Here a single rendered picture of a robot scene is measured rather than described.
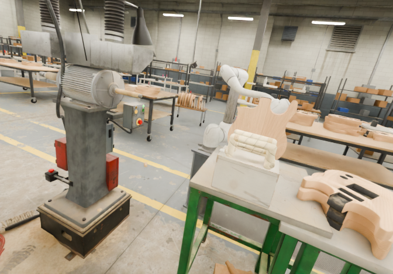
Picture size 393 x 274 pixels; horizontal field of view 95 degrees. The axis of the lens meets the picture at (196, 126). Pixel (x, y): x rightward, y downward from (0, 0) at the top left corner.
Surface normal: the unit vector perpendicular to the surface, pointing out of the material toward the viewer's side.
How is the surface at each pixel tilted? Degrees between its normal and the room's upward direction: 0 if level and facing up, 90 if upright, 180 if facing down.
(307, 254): 90
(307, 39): 90
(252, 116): 90
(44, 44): 90
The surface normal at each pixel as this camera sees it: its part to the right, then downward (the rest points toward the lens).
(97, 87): 0.65, 0.25
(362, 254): 0.15, -0.95
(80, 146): -0.36, 0.22
